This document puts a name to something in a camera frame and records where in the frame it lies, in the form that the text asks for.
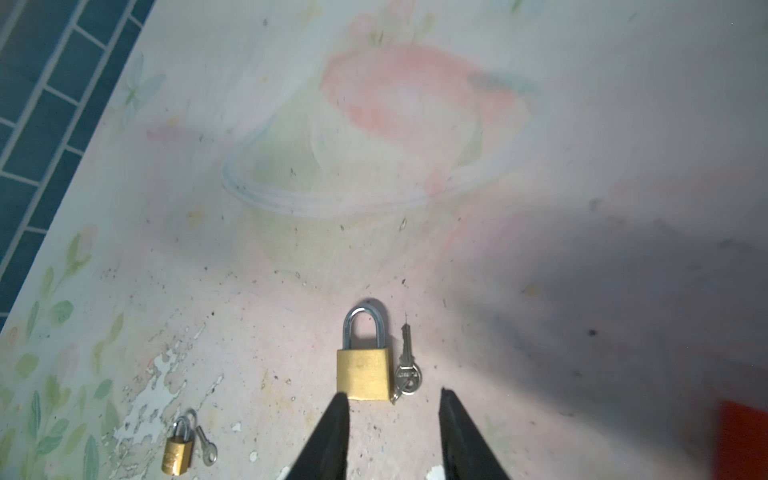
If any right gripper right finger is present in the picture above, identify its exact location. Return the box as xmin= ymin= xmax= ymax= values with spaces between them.
xmin=439 ymin=388 xmax=510 ymax=480

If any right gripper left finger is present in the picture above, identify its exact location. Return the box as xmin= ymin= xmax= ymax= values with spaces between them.
xmin=285 ymin=392 xmax=350 ymax=480

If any silver key with ring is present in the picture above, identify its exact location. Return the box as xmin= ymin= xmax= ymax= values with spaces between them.
xmin=391 ymin=323 xmax=422 ymax=404

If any large brass padlock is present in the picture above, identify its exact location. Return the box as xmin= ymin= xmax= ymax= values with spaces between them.
xmin=337 ymin=303 xmax=393 ymax=401

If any small silver key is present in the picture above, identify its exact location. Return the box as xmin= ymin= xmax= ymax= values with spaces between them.
xmin=195 ymin=425 xmax=218 ymax=466

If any small brass padlock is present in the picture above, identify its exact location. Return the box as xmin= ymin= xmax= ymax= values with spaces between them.
xmin=161 ymin=416 xmax=194 ymax=477

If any red padlock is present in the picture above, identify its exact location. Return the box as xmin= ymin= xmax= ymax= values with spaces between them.
xmin=713 ymin=401 xmax=767 ymax=480

